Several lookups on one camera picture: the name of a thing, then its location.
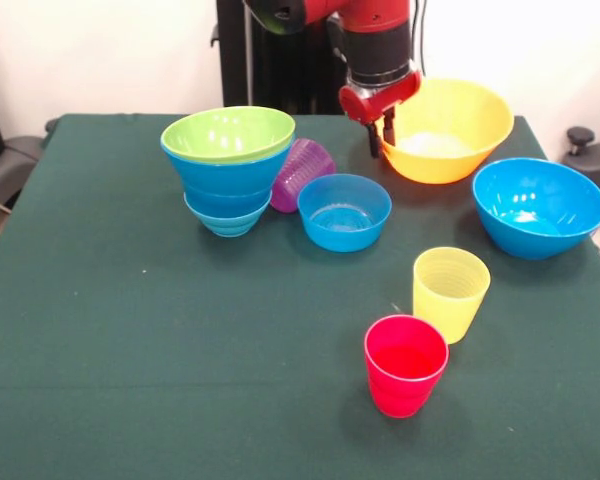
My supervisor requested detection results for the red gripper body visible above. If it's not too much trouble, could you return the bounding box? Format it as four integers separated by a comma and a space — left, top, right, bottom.
337, 69, 424, 127

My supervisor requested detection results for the large yellow plastic bowl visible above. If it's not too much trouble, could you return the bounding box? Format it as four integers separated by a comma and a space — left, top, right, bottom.
381, 77, 516, 185

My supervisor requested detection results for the purple plastic cup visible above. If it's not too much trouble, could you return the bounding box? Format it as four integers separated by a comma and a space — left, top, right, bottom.
271, 138, 338, 215

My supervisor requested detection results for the small blue flat-bottomed bowl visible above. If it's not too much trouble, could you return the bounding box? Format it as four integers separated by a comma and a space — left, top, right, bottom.
182, 187, 273, 219
297, 173, 393, 253

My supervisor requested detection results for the large green plastic bowl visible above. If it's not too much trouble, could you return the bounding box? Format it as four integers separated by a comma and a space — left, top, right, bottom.
160, 105, 297, 164

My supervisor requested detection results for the large blue plastic bowl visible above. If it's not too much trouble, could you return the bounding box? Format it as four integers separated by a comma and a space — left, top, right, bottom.
472, 157, 600, 261
162, 139, 295, 202

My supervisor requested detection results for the red plastic cup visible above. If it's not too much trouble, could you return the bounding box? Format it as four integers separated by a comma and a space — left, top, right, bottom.
363, 314, 450, 419

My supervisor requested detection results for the small teal plastic bowl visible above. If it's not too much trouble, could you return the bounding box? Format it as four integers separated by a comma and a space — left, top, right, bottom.
183, 195, 271, 238

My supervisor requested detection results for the yellow ribbed plastic cup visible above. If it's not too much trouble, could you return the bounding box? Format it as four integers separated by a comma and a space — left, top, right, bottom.
412, 246, 492, 345

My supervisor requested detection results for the dark green tablecloth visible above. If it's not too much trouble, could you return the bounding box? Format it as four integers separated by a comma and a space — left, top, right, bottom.
0, 113, 600, 480

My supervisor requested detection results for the black hanging cable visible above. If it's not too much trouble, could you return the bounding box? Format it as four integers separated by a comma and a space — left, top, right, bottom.
410, 0, 431, 81

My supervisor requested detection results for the grey pedestal foot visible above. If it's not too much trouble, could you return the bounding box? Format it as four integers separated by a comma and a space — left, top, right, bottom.
0, 135, 46, 209
562, 126, 600, 196

